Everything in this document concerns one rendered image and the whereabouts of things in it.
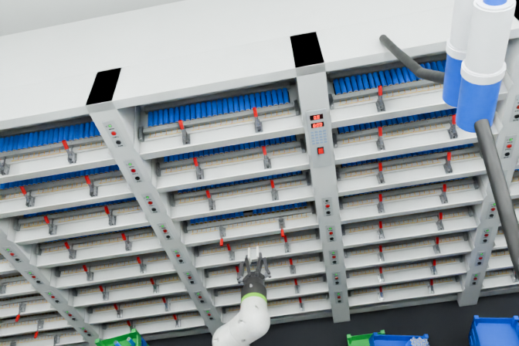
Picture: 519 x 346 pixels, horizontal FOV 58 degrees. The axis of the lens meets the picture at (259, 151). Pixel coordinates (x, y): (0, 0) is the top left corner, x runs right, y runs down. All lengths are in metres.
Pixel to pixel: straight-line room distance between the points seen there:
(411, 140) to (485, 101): 1.00
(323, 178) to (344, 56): 0.54
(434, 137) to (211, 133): 0.83
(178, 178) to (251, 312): 0.60
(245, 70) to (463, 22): 0.85
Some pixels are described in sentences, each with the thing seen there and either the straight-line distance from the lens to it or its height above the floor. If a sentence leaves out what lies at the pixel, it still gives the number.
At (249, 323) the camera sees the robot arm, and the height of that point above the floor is 1.16.
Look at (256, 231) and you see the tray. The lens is 2.10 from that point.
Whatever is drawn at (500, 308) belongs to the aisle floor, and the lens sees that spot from 3.00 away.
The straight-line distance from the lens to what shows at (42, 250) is 2.45.
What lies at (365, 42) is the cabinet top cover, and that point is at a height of 1.74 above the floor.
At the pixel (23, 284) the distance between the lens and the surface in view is 2.67.
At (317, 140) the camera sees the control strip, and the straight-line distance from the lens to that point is 1.71.
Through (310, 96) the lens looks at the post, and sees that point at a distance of 1.58.
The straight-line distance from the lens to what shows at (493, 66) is 0.83.
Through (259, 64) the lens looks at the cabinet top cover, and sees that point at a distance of 1.56.
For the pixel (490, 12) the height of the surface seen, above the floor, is 2.21.
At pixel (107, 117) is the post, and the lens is 1.66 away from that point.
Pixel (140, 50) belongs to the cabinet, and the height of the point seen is 1.74.
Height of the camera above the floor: 2.58
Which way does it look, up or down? 43 degrees down
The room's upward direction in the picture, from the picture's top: 14 degrees counter-clockwise
